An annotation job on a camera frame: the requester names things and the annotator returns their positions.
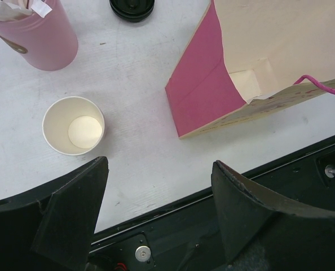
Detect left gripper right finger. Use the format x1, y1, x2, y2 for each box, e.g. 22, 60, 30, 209
211, 161, 335, 270

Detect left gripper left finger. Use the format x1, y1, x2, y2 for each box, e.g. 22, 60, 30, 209
0, 156, 109, 270

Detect pink and cream paper bag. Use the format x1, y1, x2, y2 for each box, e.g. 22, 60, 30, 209
165, 1, 335, 138

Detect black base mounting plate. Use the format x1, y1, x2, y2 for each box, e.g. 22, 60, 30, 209
86, 136, 335, 270

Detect pink straw holder cup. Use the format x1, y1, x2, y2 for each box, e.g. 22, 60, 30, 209
0, 1, 78, 71

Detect white wrapped straws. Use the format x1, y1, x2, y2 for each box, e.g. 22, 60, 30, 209
0, 0, 52, 21

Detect stack of black lids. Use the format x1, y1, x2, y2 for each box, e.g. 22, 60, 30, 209
109, 0, 155, 23

